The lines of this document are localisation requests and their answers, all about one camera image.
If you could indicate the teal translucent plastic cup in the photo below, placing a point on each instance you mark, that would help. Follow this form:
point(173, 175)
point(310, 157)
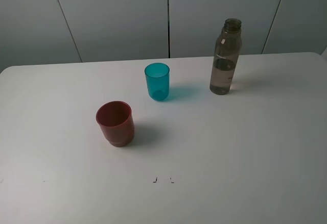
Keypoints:
point(158, 81)

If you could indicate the smoky transparent water bottle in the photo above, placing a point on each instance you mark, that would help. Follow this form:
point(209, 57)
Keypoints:
point(227, 51)

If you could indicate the red plastic cup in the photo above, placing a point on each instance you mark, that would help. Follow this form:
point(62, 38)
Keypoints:
point(116, 123)

